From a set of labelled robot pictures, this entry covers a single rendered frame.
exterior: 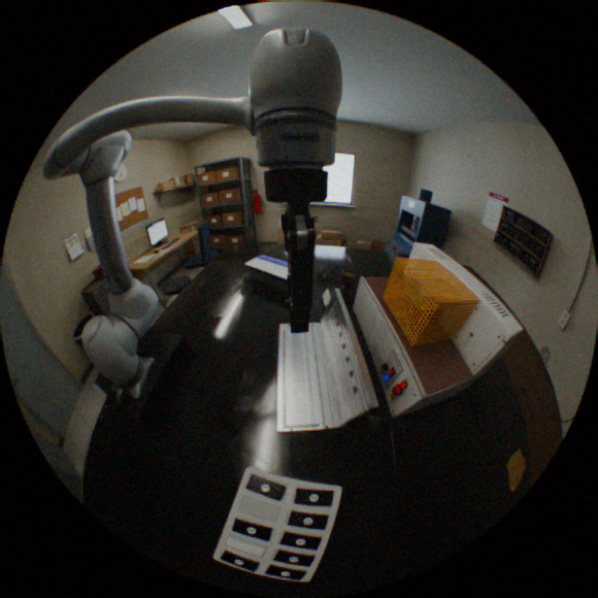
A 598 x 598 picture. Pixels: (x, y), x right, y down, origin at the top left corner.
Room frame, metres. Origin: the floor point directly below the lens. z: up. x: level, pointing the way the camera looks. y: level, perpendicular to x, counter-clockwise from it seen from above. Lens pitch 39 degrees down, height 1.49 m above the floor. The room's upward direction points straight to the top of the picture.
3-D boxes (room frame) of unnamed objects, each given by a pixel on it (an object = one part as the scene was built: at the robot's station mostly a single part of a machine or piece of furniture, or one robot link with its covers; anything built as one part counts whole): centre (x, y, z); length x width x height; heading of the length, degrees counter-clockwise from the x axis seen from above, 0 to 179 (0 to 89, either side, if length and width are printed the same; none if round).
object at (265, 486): (-0.09, 0.09, 0.92); 0.10 x 0.05 x 0.01; 73
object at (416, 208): (2.14, -1.66, 0.79); 0.70 x 0.63 x 1.58; 175
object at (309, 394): (0.31, -0.03, 0.92); 0.44 x 0.21 x 0.04; 3
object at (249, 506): (-0.25, 0.06, 0.91); 0.40 x 0.27 x 0.01; 167
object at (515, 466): (-0.43, -0.93, 0.91); 0.22 x 0.18 x 0.02; 13
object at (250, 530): (-0.24, 0.12, 0.92); 0.10 x 0.05 x 0.01; 80
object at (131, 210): (2.11, 2.67, 1.55); 0.94 x 0.03 x 0.64; 175
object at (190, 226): (3.57, 2.31, 0.42); 0.86 x 0.33 x 0.83; 175
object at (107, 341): (0.17, 0.65, 1.14); 0.18 x 0.16 x 0.22; 2
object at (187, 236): (2.27, 2.24, 0.38); 1.40 x 0.72 x 0.75; 175
